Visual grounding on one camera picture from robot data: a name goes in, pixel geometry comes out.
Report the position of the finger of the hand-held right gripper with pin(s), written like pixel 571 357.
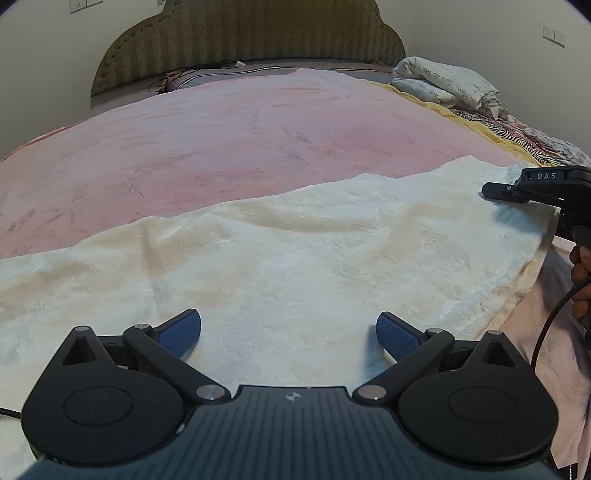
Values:
pixel 501 191

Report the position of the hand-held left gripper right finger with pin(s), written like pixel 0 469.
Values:
pixel 398 337

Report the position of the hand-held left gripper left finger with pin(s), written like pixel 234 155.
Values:
pixel 181 336

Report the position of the cream white blanket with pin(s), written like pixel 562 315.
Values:
pixel 300 258

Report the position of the person's right hand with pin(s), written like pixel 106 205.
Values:
pixel 581 277

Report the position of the grey crumpled cloth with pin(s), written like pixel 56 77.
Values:
pixel 563 145

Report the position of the zebra striped cloth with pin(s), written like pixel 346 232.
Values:
pixel 498 124

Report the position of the yellow blanket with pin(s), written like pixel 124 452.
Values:
pixel 434 106

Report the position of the white folded quilt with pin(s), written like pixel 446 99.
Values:
pixel 443 81

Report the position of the pink blanket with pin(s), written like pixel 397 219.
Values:
pixel 184 147

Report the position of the olive padded headboard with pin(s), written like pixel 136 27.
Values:
pixel 249 32

